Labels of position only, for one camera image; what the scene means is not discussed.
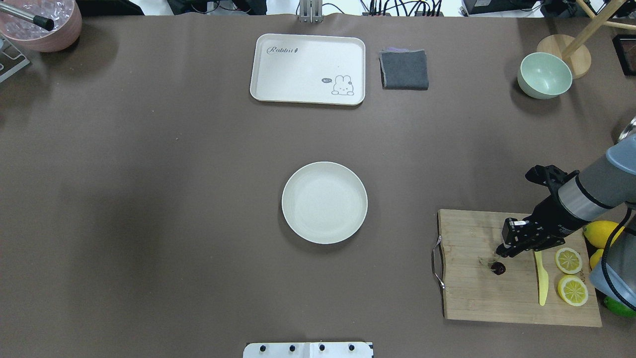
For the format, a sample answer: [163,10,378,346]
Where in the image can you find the pink bowl with ice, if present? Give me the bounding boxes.
[0,0,82,53]

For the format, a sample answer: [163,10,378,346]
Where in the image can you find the folded grey cloth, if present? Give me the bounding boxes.
[379,48,430,90]

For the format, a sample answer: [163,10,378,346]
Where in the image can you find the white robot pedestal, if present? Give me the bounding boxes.
[242,342,375,358]

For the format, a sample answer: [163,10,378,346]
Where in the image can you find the aluminium frame post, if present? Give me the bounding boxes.
[298,0,324,23]

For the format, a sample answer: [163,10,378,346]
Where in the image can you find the yellow lemon right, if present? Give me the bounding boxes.
[582,220,619,249]

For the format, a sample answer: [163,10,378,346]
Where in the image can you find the wooden cup stand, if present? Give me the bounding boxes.
[536,0,635,79]

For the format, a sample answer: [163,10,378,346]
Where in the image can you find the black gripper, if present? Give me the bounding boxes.
[495,197,582,258]

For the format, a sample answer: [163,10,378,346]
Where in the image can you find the metal muddler in bowl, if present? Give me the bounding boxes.
[0,2,55,31]

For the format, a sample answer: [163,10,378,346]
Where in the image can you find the round beige plate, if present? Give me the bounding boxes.
[280,161,369,245]

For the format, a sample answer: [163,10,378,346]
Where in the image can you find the beige rectangular tray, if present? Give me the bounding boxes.
[249,33,366,106]

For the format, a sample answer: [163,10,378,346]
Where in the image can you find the red cherries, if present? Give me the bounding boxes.
[490,262,506,275]

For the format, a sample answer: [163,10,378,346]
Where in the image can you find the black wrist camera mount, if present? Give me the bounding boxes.
[525,165,580,197]

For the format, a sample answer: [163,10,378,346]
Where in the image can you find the green lime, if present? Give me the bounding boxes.
[603,296,636,319]

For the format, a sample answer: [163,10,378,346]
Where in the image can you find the yellow lemon left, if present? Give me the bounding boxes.
[589,249,604,270]

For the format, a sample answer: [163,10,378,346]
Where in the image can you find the yellow plastic knife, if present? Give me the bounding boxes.
[533,251,549,306]

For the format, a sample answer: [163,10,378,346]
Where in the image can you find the white wire cup rack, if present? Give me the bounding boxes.
[0,35,30,83]

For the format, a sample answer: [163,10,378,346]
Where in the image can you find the yellow lemon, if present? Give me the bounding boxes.
[589,249,604,270]
[582,220,619,249]

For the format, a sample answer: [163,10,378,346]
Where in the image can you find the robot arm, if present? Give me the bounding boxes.
[494,120,636,310]

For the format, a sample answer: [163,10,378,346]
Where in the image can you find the mint green bowl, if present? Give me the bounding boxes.
[516,52,574,99]

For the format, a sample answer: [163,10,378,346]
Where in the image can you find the metal cutting board handle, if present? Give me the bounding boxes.
[431,234,446,291]

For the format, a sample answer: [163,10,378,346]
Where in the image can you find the wooden cutting board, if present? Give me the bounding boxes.
[437,209,602,328]

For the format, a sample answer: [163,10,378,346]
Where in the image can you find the lemon slice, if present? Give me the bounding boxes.
[556,274,589,307]
[555,247,583,275]

